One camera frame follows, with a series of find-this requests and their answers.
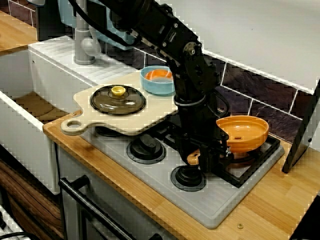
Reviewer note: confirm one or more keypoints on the black slanted panel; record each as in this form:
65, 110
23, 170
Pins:
300, 140

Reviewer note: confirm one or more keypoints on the orange salmon sushi toy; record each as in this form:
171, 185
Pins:
156, 74

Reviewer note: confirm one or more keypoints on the toy oven door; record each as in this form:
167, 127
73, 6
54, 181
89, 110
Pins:
70, 212

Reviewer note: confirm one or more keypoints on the black stove knob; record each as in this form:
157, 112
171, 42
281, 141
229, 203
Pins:
146, 147
187, 180
107, 132

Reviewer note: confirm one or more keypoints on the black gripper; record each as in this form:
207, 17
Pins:
200, 135

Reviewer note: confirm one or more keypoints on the orange toy frying pan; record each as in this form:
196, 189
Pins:
242, 132

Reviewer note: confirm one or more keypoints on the grey toy stove top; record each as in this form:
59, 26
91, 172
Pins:
220, 207

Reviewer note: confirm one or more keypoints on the teal toy appliance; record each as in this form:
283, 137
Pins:
65, 12

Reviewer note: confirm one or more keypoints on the light wooden cutting board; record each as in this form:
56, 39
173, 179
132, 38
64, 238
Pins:
125, 120

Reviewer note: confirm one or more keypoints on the black burner grate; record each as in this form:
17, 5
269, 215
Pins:
167, 130
256, 164

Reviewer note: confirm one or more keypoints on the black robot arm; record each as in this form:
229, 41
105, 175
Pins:
190, 70

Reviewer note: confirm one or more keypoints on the white toy sink basin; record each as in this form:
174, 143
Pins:
25, 150

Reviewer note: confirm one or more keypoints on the light blue bowl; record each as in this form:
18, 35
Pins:
157, 87

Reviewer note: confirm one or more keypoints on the small brass screw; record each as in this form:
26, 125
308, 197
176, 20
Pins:
240, 225

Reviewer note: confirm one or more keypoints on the grey toy faucet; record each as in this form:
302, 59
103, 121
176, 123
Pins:
81, 50

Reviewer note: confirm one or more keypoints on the glass lid with yellow knob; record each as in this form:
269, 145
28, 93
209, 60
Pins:
117, 90

